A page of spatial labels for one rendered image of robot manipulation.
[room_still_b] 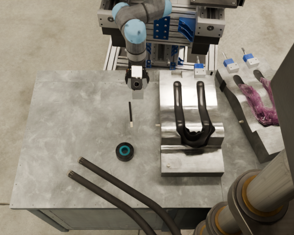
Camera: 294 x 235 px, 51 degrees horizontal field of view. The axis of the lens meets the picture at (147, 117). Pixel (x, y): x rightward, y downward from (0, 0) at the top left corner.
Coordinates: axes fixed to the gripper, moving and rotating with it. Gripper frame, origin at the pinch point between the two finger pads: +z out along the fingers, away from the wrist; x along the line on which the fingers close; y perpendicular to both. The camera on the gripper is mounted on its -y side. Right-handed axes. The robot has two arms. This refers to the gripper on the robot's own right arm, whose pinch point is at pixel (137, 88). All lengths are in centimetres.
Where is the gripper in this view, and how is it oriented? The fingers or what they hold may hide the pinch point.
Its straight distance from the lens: 137.5
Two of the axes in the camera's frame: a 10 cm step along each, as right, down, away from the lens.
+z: 0.0, 4.8, 8.8
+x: -10.0, 0.0, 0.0
